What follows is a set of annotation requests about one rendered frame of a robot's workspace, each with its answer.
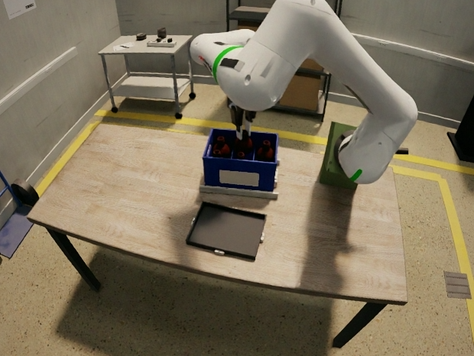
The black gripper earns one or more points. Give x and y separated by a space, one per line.
237 117

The brown glass bottle with blue band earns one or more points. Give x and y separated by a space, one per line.
244 145

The blue plastic crate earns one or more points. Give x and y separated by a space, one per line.
235 173

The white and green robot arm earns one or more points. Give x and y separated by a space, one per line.
295 30

